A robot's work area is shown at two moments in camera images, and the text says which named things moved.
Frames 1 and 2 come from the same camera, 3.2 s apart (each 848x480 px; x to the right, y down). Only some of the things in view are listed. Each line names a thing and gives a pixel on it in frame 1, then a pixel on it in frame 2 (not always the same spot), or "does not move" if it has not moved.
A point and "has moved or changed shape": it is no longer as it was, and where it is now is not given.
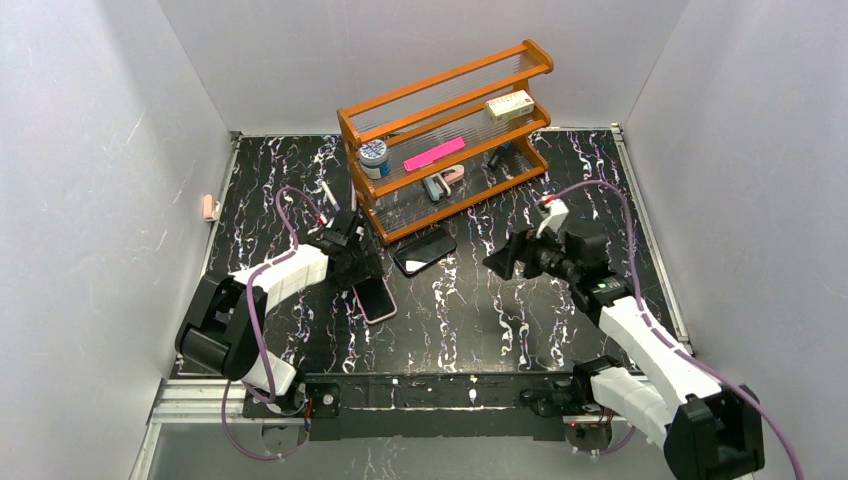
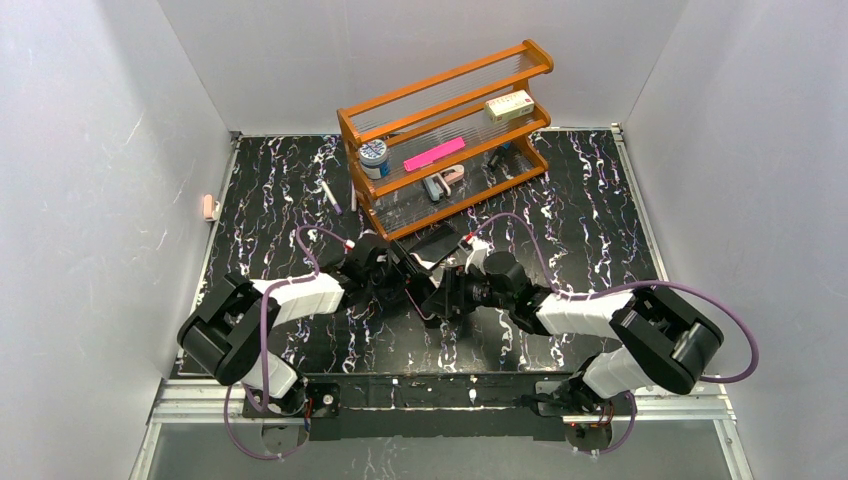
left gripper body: (357, 258) -> (403, 268)
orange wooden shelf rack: (449, 144) does not move
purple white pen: (330, 196) does not move
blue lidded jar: (374, 159) does not move
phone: (375, 299) has moved or changed shape
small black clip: (496, 157) does not move
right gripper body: (520, 253) -> (454, 289)
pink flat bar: (433, 154) does not move
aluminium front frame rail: (211, 400) does not move
